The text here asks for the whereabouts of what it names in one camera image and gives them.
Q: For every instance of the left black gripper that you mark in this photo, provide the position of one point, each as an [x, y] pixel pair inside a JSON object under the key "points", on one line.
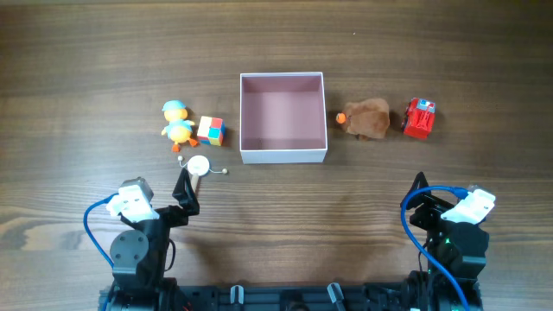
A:
{"points": [[184, 194]]}

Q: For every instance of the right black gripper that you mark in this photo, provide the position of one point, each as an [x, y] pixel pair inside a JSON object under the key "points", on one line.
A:
{"points": [[432, 209]]}

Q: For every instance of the yellow duck toy blue hat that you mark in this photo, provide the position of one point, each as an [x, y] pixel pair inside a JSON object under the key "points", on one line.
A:
{"points": [[179, 129]]}

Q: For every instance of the red toy truck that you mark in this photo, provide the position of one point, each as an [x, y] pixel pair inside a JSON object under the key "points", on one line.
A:
{"points": [[419, 118]]}

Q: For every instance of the colourful puzzle cube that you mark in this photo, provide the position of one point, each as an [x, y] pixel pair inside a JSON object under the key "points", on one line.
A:
{"points": [[211, 131]]}

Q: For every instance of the brown plush toy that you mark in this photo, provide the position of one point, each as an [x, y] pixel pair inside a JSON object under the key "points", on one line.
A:
{"points": [[366, 120]]}

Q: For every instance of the white cardboard box pink inside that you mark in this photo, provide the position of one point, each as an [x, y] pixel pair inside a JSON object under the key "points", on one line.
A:
{"points": [[283, 118]]}

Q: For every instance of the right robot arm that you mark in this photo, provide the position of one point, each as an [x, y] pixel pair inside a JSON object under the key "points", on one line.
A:
{"points": [[454, 260]]}

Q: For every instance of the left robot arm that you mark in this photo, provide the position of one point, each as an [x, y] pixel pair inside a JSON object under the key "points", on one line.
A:
{"points": [[139, 255]]}

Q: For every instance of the white wooden rattle drum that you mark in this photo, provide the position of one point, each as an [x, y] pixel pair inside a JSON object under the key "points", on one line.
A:
{"points": [[198, 166]]}

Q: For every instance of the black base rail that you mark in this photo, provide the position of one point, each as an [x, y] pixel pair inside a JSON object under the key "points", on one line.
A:
{"points": [[371, 296]]}

